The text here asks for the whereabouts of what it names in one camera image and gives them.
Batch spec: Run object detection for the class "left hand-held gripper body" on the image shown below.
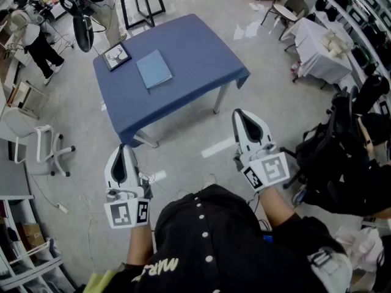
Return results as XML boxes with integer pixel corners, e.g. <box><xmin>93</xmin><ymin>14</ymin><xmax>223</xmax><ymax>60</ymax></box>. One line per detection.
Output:
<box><xmin>103</xmin><ymin>175</ymin><xmax>153</xmax><ymax>229</ymax></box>

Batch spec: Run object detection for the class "blue cloth covered table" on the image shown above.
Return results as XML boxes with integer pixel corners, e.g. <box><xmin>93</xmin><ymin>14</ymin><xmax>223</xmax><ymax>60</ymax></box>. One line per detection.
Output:
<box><xmin>92</xmin><ymin>13</ymin><xmax>250</xmax><ymax>148</ymax></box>

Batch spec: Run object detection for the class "person's left forearm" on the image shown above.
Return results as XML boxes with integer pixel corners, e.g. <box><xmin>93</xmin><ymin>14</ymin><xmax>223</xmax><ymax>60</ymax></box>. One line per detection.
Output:
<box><xmin>126</xmin><ymin>224</ymin><xmax>153</xmax><ymax>268</ymax></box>

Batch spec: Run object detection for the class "beige round seat chair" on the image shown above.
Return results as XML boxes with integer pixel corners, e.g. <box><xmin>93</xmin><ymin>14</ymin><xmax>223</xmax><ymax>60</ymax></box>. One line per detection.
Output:
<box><xmin>261</xmin><ymin>0</ymin><xmax>310</xmax><ymax>41</ymax></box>

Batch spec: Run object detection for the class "person's black buttoned jacket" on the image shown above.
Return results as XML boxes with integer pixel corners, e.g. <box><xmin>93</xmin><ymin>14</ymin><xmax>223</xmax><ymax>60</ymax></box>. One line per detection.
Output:
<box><xmin>102</xmin><ymin>184</ymin><xmax>352</xmax><ymax>293</ymax></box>

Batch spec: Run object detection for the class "pink cloth bundle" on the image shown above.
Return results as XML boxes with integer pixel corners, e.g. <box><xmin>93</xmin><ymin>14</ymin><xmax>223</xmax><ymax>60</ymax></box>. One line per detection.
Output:
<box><xmin>335</xmin><ymin>226</ymin><xmax>384</xmax><ymax>273</ymax></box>

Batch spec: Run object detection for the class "blue notebook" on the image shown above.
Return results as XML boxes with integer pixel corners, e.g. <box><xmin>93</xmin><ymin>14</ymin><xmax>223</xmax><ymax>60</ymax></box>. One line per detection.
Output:
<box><xmin>136</xmin><ymin>49</ymin><xmax>174</xmax><ymax>90</ymax></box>

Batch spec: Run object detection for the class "wooden side rack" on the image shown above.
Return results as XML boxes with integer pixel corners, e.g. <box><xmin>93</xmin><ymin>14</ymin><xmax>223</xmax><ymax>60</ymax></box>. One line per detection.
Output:
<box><xmin>5</xmin><ymin>79</ymin><xmax>49</xmax><ymax>120</ymax></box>

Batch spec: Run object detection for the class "white shelf unit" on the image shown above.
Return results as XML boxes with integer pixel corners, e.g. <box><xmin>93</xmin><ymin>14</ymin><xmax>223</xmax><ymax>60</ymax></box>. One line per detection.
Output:
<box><xmin>0</xmin><ymin>194</ymin><xmax>67</xmax><ymax>293</ymax></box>

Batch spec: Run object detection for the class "white office chair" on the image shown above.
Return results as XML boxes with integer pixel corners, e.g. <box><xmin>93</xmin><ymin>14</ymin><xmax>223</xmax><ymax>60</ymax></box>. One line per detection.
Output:
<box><xmin>1</xmin><ymin>107</ymin><xmax>76</xmax><ymax>178</ymax></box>

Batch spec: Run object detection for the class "black oval device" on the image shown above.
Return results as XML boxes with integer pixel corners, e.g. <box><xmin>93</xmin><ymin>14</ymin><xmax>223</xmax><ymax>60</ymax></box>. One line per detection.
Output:
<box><xmin>72</xmin><ymin>15</ymin><xmax>94</xmax><ymax>53</ymax></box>

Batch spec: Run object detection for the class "yellow plastic stool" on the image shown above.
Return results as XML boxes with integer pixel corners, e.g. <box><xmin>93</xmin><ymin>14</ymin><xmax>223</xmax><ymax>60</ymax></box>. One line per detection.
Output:
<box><xmin>87</xmin><ymin>270</ymin><xmax>123</xmax><ymax>293</ymax></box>

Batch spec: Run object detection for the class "grey strap bag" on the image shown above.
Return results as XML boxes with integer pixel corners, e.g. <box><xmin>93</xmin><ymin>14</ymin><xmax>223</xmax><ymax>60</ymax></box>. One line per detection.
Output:
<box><xmin>308</xmin><ymin>245</ymin><xmax>354</xmax><ymax>293</ymax></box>

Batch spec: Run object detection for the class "cream soft toy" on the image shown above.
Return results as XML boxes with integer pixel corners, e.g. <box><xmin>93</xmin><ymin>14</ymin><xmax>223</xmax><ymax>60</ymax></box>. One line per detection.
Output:
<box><xmin>320</xmin><ymin>31</ymin><xmax>352</xmax><ymax>59</ymax></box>

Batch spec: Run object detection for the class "brown cardboard box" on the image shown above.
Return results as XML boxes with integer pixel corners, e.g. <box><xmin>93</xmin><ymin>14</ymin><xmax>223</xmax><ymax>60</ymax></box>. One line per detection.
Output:
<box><xmin>18</xmin><ymin>223</ymin><xmax>46</xmax><ymax>250</ymax></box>

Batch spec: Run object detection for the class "person's right forearm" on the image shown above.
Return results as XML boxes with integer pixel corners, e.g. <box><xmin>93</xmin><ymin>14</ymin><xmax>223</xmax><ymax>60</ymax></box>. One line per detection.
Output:
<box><xmin>258</xmin><ymin>184</ymin><xmax>297</xmax><ymax>227</ymax></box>

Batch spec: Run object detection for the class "black framed deer picture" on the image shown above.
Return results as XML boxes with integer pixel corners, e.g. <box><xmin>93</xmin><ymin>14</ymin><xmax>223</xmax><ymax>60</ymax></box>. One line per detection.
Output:
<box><xmin>101</xmin><ymin>41</ymin><xmax>133</xmax><ymax>72</ymax></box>

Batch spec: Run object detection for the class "white cloth covered table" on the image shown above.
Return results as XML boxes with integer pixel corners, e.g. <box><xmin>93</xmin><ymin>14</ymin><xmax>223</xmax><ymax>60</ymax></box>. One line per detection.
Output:
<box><xmin>280</xmin><ymin>16</ymin><xmax>354</xmax><ymax>87</ymax></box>

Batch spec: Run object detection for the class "black office chair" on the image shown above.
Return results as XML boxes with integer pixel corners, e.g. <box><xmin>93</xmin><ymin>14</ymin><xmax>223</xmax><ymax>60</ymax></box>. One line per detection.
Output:
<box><xmin>279</xmin><ymin>85</ymin><xmax>370</xmax><ymax>201</ymax></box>

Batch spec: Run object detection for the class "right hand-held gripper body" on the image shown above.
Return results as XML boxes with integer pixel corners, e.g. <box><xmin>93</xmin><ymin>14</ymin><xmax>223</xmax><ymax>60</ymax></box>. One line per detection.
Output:
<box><xmin>233</xmin><ymin>144</ymin><xmax>291</xmax><ymax>192</ymax></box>

